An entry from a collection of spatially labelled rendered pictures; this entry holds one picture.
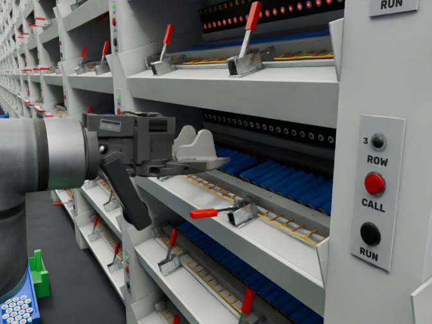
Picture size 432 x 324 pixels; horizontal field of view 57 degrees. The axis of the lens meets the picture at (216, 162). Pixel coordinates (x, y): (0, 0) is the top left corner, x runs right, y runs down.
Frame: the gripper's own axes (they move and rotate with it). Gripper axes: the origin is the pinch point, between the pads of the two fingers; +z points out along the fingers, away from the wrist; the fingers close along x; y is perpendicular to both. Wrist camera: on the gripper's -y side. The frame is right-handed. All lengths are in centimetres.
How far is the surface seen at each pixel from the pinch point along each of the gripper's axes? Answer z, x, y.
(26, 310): -24, 54, -50
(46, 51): -4, 173, 25
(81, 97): 0, 103, 5
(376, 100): -3.8, -31.2, 11.1
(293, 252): -1.0, -20.4, -6.6
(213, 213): -5.7, -9.9, -4.7
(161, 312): 5, 31, -45
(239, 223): -1.7, -10.2, -6.4
